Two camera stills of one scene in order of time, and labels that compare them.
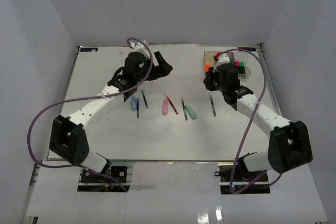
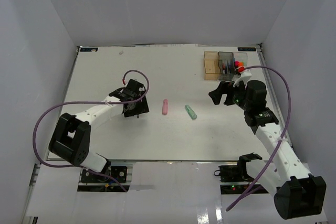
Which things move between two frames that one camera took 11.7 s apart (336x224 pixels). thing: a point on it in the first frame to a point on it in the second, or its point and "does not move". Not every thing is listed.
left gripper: x=162 y=70 to x=142 y=108
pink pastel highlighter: x=165 y=106 does not move
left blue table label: x=88 y=49 does not move
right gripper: x=208 y=81 to x=227 y=88
